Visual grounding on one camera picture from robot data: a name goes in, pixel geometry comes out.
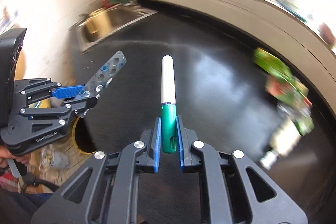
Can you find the green snack packet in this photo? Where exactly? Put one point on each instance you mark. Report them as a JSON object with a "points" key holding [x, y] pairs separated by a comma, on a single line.
{"points": [[272, 65]]}

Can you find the green white marker pen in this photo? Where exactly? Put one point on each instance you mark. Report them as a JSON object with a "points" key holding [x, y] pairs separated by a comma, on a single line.
{"points": [[168, 105]]}

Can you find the black camera box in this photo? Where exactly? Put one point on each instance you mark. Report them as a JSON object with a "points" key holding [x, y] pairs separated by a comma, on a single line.
{"points": [[10, 48]]}

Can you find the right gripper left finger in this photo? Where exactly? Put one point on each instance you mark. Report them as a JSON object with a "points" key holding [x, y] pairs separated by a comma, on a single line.
{"points": [[105, 188]]}

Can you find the steel kitchen sink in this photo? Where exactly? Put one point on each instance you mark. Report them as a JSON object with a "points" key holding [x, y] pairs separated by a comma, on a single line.
{"points": [[98, 25]]}

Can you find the white squeezed plastic bottle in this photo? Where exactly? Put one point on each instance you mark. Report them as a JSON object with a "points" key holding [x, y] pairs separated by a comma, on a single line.
{"points": [[281, 143]]}

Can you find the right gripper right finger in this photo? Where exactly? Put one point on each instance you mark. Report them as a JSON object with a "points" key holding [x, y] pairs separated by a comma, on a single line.
{"points": [[233, 189]]}

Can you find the green cartoon paper bag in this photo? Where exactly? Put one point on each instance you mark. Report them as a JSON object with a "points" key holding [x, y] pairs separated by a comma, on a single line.
{"points": [[291, 103]]}

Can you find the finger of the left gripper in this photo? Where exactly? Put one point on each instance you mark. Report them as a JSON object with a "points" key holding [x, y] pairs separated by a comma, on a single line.
{"points": [[39, 89], [76, 106]]}

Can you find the silver pill blister pack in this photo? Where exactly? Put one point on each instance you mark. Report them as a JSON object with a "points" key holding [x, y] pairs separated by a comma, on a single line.
{"points": [[103, 77]]}

